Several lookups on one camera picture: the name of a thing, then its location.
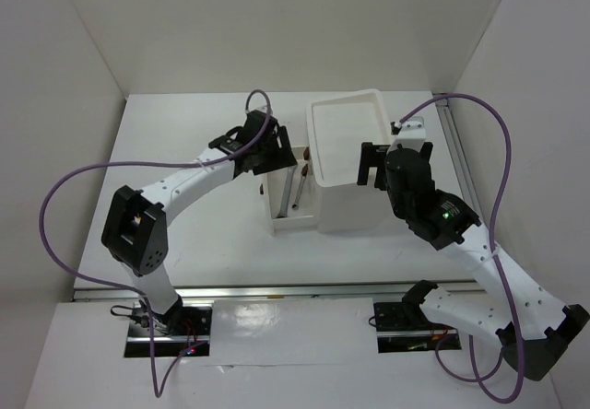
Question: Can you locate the aluminium rail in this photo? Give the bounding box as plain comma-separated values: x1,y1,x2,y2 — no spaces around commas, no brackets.
435,99,483,218
71,280,483,302

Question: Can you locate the small silver wrench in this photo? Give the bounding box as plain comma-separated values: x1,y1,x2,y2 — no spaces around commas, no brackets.
291,176,307,211

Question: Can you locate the long silver ratchet wrench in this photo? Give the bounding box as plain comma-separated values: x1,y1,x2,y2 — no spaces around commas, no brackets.
277,167,295,218

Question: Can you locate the front aluminium rail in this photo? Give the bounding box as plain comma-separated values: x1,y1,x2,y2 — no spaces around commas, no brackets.
71,280,483,302

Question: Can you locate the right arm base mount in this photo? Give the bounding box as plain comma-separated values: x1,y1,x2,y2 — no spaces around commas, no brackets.
368,301,461,354

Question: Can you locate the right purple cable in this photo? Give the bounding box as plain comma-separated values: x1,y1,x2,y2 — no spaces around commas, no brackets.
393,92,525,404

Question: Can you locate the white drawer cabinet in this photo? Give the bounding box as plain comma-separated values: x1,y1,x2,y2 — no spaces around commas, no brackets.
306,89,391,233

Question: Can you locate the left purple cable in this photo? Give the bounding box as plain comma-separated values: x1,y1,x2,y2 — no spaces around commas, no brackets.
39,88,273,399

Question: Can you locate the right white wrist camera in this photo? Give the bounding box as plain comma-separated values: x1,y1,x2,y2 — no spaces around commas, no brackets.
390,116,427,151

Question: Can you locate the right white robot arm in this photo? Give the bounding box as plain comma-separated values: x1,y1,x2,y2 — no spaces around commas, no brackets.
357,142,589,381

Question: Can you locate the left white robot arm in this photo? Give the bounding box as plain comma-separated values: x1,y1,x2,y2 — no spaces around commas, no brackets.
100,110,296,334

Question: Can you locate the purple cable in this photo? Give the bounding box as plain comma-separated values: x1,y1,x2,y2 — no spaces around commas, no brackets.
393,92,525,404
39,88,273,399

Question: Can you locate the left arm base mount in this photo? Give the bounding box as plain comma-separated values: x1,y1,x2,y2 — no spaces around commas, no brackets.
109,300,216,359

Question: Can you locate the right side aluminium rail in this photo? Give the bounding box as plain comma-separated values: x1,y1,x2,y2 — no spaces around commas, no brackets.
435,99,483,218

